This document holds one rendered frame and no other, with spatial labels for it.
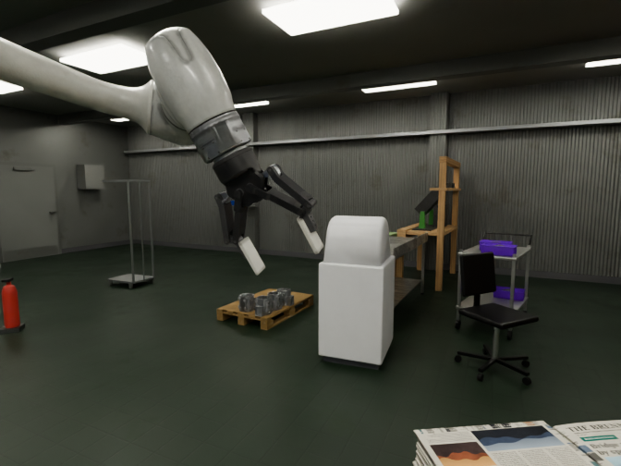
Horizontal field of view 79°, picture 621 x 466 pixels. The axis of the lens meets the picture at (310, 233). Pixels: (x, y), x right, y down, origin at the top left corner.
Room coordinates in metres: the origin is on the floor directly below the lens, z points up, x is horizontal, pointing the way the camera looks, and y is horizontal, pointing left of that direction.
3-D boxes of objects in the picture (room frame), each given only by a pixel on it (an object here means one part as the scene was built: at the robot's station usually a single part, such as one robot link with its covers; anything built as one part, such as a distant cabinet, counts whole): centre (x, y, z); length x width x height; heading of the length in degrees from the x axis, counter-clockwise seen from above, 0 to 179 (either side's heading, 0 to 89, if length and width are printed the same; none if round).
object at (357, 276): (3.49, -0.45, 0.66); 0.67 x 0.61 x 1.31; 156
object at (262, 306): (4.72, 0.54, 0.16); 1.13 x 0.79 x 0.33; 155
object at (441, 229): (6.66, -1.81, 1.03); 1.58 x 1.41 x 2.05; 154
